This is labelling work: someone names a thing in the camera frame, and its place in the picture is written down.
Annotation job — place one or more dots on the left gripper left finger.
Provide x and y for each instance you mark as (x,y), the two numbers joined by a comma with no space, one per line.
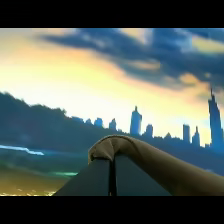
(90,180)

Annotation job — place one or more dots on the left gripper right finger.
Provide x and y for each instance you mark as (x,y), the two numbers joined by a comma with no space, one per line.
(136,180)

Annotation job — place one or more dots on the brown garment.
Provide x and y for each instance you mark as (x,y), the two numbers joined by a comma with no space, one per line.
(160,163)

